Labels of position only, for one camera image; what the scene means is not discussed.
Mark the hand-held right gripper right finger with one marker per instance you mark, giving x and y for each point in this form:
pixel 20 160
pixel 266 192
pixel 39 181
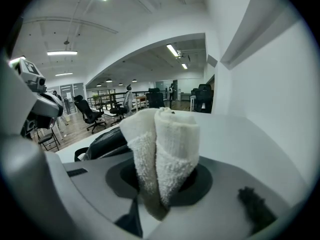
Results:
pixel 212 221

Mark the black metal railing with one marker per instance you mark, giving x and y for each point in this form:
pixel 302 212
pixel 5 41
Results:
pixel 101 105

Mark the black folding chair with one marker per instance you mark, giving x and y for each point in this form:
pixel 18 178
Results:
pixel 48 139

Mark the wooden-top white table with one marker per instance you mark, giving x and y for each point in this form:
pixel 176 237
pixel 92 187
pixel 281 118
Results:
pixel 141 97

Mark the black office chair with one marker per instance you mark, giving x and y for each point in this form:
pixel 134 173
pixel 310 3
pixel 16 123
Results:
pixel 155 99
pixel 117 110
pixel 203 100
pixel 87 111

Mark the plastic-covered office chair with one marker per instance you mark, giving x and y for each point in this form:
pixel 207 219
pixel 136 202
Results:
pixel 129 101

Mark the grey wall box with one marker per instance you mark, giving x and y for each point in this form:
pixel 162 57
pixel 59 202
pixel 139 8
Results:
pixel 212 60

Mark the glass office partition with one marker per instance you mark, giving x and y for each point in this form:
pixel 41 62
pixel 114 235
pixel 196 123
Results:
pixel 77 91

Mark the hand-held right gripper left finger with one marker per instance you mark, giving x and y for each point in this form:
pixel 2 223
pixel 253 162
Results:
pixel 95 184

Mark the white desk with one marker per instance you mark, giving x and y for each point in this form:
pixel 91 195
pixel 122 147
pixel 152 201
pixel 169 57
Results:
pixel 192 101
pixel 185 96

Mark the white cloth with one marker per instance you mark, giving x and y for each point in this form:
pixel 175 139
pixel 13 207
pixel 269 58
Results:
pixel 175 144

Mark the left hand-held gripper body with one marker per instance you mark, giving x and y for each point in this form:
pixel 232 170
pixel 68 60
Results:
pixel 47 104

